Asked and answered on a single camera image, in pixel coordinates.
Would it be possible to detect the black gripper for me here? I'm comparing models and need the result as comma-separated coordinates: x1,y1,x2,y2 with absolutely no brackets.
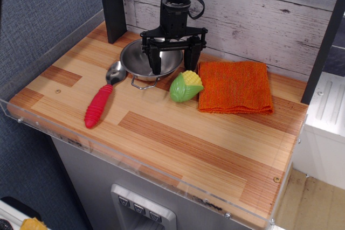
140,0,208,75

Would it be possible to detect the stainless steel pot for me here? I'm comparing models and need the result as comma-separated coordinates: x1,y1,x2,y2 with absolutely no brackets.
120,39,183,90

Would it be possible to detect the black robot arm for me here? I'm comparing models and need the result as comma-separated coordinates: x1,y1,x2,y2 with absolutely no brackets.
141,0,208,75

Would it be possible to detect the toy corn cob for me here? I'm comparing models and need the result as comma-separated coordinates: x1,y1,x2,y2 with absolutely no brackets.
169,71,204,103

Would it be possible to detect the orange folded cloth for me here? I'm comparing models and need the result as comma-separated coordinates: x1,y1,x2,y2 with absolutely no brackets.
198,61,274,115

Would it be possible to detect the grey toy fridge cabinet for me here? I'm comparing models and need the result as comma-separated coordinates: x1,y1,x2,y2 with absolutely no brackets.
51,136,254,230

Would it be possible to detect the silver dispenser panel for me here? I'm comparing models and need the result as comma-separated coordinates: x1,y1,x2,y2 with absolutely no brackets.
111,184,177,229

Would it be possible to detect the clear acrylic guard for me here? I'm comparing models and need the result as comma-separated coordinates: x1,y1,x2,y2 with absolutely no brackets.
8,6,312,229

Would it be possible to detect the white toy sink unit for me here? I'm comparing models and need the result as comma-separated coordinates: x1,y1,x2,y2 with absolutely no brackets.
292,72,344,189

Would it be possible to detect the yellow black object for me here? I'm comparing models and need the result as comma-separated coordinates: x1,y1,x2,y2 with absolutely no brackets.
0,218,48,230

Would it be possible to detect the red handled metal spoon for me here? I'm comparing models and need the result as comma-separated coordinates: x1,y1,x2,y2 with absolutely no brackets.
84,61,127,129

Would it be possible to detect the left dark vertical post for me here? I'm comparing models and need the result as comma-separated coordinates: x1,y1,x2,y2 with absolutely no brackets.
102,0,127,44

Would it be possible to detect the dark vertical post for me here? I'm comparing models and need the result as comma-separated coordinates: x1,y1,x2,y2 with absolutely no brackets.
301,0,344,104
102,0,127,44

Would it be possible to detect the right dark vertical post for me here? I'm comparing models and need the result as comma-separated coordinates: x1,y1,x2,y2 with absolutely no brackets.
301,0,344,104

